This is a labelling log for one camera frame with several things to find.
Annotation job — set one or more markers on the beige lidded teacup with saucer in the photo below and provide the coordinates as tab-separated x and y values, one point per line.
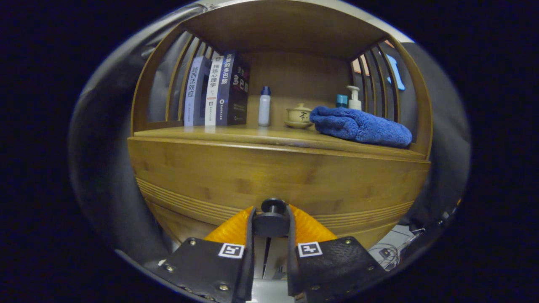
298	115

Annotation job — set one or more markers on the white bottle with blue cap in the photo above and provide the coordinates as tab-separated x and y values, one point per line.
264	109

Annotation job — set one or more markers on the wooden cabinet door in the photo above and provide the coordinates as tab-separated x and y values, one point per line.
181	225
374	237

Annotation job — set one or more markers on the teal bottle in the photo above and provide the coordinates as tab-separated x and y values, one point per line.
341	101

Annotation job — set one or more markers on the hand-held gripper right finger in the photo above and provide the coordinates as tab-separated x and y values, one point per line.
291	261

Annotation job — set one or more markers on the wooden cabinet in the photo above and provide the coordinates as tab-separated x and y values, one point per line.
294	33

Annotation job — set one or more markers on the dark navy book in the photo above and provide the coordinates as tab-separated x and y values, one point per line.
233	90

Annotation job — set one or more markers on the blue folded towel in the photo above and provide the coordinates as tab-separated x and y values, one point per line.
362	126

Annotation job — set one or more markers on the white book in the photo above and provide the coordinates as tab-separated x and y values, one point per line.
214	92

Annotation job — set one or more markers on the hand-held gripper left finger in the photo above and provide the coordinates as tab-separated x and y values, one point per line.
250	252

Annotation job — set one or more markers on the white pump bottle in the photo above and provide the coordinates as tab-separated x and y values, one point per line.
355	103

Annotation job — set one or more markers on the wooden countertop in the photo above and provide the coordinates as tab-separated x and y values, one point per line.
252	134

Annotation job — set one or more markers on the lavender book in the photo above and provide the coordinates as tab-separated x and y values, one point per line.
194	92

